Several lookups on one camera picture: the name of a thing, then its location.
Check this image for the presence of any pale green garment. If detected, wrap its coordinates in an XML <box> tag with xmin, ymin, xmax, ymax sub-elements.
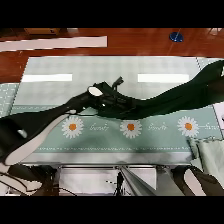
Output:
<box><xmin>187</xmin><ymin>136</ymin><xmax>224</xmax><ymax>183</ymax></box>

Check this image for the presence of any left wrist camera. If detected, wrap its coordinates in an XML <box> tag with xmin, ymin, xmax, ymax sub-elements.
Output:
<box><xmin>111</xmin><ymin>76</ymin><xmax>125</xmax><ymax>91</ymax></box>

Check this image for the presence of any silver frame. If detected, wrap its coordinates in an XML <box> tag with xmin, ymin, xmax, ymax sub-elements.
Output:
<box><xmin>19</xmin><ymin>161</ymin><xmax>195</xmax><ymax>197</ymax></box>

